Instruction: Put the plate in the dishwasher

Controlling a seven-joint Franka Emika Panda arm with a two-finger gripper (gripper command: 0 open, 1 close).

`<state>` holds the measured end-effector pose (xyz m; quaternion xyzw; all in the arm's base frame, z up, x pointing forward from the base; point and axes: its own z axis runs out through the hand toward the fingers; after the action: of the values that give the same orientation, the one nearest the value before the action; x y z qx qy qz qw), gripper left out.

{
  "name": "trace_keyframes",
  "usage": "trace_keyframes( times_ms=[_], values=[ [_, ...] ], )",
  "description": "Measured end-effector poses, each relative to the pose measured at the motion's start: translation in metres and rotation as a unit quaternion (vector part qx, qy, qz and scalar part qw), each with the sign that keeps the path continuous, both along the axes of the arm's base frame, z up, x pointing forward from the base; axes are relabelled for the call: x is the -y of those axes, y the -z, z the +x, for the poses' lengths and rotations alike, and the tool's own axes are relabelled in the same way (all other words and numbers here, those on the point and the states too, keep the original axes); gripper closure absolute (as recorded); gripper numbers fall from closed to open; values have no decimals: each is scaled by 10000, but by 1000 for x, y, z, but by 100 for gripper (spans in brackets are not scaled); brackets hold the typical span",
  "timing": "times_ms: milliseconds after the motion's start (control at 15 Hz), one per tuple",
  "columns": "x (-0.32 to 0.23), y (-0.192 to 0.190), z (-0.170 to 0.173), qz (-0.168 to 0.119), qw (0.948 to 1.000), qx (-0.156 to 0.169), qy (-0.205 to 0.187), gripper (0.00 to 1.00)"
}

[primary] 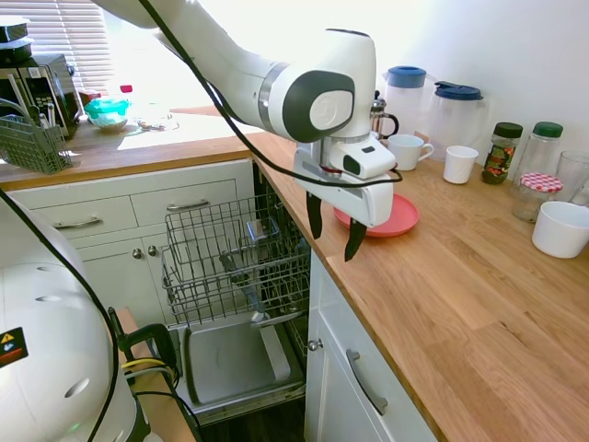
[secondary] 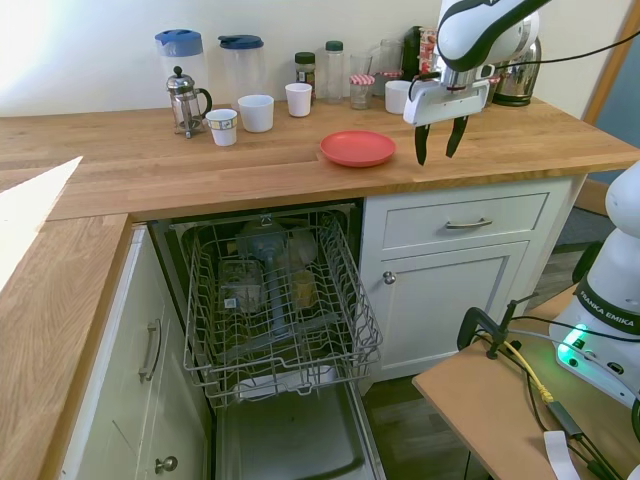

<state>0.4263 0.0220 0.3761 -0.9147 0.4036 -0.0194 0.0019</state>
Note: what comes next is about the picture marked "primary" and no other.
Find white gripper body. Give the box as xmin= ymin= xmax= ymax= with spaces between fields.
xmin=293 ymin=141 xmax=395 ymax=227

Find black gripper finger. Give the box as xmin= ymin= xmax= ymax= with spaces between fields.
xmin=306 ymin=192 xmax=325 ymax=240
xmin=343 ymin=218 xmax=368 ymax=263

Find coral pink plastic plate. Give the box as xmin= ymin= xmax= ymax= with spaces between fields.
xmin=333 ymin=192 xmax=421 ymax=238

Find stainless dishwasher door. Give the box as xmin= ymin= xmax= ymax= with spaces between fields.
xmin=167 ymin=317 xmax=308 ymax=418

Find white ceramic mug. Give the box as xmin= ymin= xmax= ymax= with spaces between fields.
xmin=387 ymin=134 xmax=435 ymax=172

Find glass French press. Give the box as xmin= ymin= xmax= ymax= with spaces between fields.
xmin=370 ymin=89 xmax=400 ymax=144

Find clear pitcher light blue lid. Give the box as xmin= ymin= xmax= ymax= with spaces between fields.
xmin=383 ymin=64 xmax=429 ymax=139

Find white ribbed cup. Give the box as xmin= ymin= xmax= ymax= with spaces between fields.
xmin=443 ymin=145 xmax=479 ymax=185

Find clear pitcher dark blue lid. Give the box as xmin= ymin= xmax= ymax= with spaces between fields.
xmin=428 ymin=81 xmax=488 ymax=162

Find dark jar green lid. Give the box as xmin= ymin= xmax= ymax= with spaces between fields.
xmin=481 ymin=122 xmax=525 ymax=186

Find white kitchen cabinet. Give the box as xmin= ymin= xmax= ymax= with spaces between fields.
xmin=6 ymin=158 xmax=257 ymax=328
xmin=303 ymin=250 xmax=443 ymax=442

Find glass jar red checked lid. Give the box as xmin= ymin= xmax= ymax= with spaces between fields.
xmin=511 ymin=171 xmax=564 ymax=224

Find clear glass dish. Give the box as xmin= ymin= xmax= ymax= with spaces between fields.
xmin=133 ymin=113 xmax=181 ymax=134

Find black metal clamp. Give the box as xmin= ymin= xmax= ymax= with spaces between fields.
xmin=108 ymin=307 xmax=181 ymax=386

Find large white cup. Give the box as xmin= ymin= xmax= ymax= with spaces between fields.
xmin=531 ymin=200 xmax=589 ymax=259

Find clear bottle green lid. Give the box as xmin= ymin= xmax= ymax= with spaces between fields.
xmin=524 ymin=121 xmax=564 ymax=185

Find clear drinking glass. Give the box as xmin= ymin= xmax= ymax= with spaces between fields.
xmin=558 ymin=150 xmax=589 ymax=204

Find glass container teal lid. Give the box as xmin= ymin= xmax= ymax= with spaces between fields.
xmin=84 ymin=97 xmax=130 ymax=134

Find wooden robot mounting board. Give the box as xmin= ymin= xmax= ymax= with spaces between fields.
xmin=114 ymin=307 xmax=199 ymax=442

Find grey plastic cutlery basket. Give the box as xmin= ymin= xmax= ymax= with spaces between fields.
xmin=0 ymin=113 xmax=75 ymax=175

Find black steel coffee machine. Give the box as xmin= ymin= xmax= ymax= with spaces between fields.
xmin=0 ymin=53 xmax=78 ymax=142

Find white window blinds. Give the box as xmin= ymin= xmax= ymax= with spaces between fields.
xmin=0 ymin=0 xmax=114 ymax=93

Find black and white canister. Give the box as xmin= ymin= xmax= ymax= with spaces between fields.
xmin=0 ymin=16 xmax=36 ymax=65

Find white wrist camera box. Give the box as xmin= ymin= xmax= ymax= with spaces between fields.
xmin=329 ymin=137 xmax=398 ymax=181

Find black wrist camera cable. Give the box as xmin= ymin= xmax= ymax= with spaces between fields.
xmin=137 ymin=0 xmax=405 ymax=188

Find grey wire dishwasher rack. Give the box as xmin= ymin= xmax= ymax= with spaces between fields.
xmin=160 ymin=192 xmax=314 ymax=331

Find silver drawer handle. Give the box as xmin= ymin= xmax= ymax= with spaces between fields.
xmin=345 ymin=348 xmax=389 ymax=416
xmin=166 ymin=200 xmax=211 ymax=212
xmin=52 ymin=216 xmax=103 ymax=230

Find yellow cable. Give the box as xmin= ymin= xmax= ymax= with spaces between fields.
xmin=121 ymin=357 xmax=174 ymax=377

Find grey cable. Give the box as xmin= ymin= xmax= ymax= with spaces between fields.
xmin=123 ymin=367 xmax=167 ymax=384

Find black looping cable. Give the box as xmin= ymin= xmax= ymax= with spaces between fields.
xmin=0 ymin=187 xmax=121 ymax=442

